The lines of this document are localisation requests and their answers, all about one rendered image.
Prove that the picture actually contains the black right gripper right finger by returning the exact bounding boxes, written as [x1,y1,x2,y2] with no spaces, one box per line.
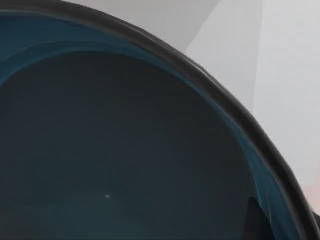
[312,211,320,240]

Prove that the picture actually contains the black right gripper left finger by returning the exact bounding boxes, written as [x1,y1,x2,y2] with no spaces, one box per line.
[245,196,275,240]

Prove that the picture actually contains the blue cup with black rim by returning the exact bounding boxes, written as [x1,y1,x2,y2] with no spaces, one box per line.
[0,0,318,240]

